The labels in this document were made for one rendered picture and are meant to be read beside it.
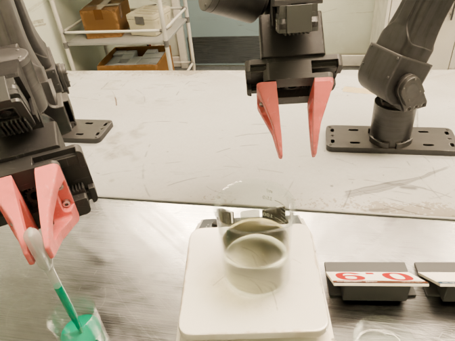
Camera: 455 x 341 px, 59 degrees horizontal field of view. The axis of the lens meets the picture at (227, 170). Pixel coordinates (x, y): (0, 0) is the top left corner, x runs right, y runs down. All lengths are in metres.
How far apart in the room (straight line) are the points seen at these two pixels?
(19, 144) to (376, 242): 0.41
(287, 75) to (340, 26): 2.87
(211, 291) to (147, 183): 0.31
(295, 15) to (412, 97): 0.29
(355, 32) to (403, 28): 2.71
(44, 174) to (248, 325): 0.21
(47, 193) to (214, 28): 3.05
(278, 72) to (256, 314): 0.24
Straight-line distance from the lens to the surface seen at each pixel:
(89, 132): 0.80
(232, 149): 0.69
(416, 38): 0.62
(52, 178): 0.38
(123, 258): 0.53
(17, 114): 0.40
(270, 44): 0.45
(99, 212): 0.61
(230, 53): 3.41
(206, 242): 0.40
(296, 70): 0.44
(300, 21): 0.39
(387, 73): 0.61
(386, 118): 0.66
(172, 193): 0.61
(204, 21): 3.37
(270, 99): 0.43
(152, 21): 2.46
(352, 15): 3.28
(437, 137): 0.73
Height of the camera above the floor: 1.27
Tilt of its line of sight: 36 degrees down
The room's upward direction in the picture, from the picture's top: 6 degrees counter-clockwise
